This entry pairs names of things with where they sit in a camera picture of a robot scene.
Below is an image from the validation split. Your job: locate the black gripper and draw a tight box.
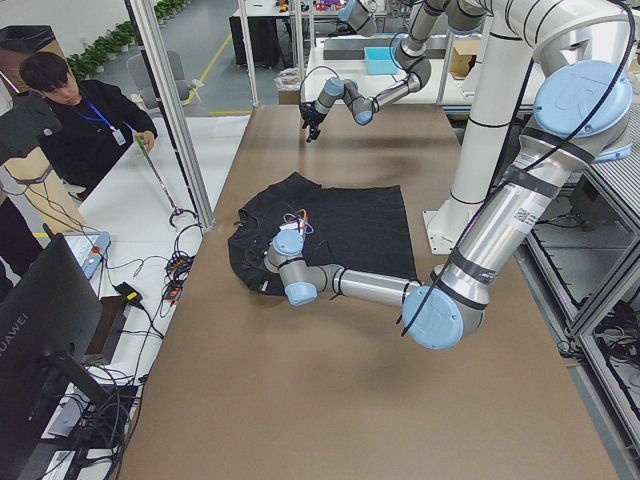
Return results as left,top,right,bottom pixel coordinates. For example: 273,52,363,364
299,102,325,143

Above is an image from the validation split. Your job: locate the black printed t-shirt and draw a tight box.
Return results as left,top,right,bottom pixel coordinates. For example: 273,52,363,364
228,172,417,296

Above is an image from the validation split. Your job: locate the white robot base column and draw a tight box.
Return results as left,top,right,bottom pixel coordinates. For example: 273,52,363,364
425,13,531,255

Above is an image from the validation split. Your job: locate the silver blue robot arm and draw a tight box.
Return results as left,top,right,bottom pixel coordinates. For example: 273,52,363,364
299,0,486,143
264,1,637,349

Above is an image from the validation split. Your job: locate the blue plastic bin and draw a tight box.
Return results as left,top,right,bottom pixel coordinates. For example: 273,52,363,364
363,46,402,76

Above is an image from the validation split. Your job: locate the metal reacher grabber tool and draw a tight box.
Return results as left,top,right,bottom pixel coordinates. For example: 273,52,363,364
133,132,200,231

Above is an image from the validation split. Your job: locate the cardboard box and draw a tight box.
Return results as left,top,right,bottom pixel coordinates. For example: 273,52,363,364
449,38,481,79

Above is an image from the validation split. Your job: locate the black red power strip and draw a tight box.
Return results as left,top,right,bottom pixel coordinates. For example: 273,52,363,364
162,251,195,303

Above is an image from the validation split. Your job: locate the seated person black jacket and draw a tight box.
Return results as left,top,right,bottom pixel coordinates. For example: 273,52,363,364
20,52,157,194

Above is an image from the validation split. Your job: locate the black power adapter brick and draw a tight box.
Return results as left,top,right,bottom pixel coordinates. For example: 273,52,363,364
113,282,142,307

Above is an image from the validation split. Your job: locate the blue grey teach pendant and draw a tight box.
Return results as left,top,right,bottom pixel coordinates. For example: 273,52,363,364
63,231,111,279

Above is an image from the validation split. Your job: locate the black Huawei monitor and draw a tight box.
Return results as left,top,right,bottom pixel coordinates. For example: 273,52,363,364
1,234,109,479

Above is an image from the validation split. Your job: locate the silver aluminium frame post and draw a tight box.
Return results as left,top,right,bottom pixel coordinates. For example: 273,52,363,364
124,0,215,233

